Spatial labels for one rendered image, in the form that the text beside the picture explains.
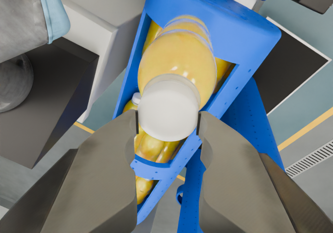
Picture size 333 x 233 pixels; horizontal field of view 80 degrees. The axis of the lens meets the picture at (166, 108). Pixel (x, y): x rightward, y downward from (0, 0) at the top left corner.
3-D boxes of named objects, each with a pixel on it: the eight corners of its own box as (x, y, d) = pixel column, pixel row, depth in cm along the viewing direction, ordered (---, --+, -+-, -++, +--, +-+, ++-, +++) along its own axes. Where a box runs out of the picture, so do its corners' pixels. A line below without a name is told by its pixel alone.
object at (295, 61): (163, 140, 222) (160, 150, 210) (262, 12, 134) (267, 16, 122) (202, 161, 228) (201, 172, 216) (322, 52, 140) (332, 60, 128)
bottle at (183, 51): (176, 3, 27) (145, 31, 11) (220, 30, 28) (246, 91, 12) (153, 48, 31) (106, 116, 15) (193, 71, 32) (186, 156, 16)
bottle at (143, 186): (131, 187, 92) (142, 164, 81) (145, 192, 93) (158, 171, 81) (126, 202, 86) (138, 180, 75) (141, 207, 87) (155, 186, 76)
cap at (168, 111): (158, 66, 13) (152, 78, 11) (209, 96, 13) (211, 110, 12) (134, 110, 15) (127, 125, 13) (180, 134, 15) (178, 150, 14)
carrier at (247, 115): (210, 94, 161) (242, 108, 162) (204, 193, 91) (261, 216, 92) (228, 64, 144) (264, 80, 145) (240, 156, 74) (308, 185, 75)
